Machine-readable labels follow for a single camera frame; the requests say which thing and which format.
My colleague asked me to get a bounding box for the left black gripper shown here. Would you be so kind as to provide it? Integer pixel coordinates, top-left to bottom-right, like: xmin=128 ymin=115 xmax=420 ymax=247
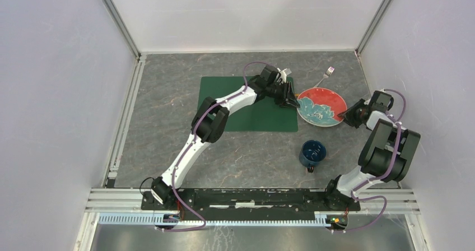
xmin=266 ymin=81 xmax=301 ymax=110

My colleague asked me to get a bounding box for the green rectangular placemat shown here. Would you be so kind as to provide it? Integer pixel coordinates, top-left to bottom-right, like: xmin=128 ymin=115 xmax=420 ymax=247
xmin=197 ymin=76 xmax=300 ymax=133

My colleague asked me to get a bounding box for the red teal floral plate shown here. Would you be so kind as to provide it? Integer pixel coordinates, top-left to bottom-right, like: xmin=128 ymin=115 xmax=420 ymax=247
xmin=297 ymin=87 xmax=348 ymax=128

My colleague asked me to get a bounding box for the silver metal fork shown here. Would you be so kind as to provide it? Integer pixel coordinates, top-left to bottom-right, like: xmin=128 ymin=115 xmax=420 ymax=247
xmin=313 ymin=67 xmax=334 ymax=88

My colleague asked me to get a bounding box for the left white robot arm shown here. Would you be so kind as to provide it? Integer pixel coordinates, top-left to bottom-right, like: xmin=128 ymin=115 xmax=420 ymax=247
xmin=150 ymin=64 xmax=300 ymax=211

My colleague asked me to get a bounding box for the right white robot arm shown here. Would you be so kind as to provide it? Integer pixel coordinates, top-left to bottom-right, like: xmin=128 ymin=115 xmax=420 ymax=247
xmin=323 ymin=89 xmax=421 ymax=211

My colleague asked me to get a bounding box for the dark blue mug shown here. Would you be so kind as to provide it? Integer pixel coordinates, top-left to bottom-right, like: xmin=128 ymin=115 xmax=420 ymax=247
xmin=299 ymin=140 xmax=327 ymax=173

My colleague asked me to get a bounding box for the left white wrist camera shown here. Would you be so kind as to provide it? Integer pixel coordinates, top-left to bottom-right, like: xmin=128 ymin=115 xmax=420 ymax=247
xmin=278 ymin=68 xmax=292 ymax=83

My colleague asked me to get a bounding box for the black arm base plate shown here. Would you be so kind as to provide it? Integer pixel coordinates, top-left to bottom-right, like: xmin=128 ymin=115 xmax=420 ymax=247
xmin=141 ymin=188 xmax=361 ymax=222

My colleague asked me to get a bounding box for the blue slotted cable duct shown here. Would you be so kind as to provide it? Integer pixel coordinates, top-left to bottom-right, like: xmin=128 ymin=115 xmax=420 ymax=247
xmin=98 ymin=213 xmax=347 ymax=228

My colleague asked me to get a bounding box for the aluminium frame rail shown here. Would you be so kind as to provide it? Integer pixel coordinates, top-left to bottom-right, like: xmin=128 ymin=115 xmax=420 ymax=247
xmin=86 ymin=188 xmax=421 ymax=215

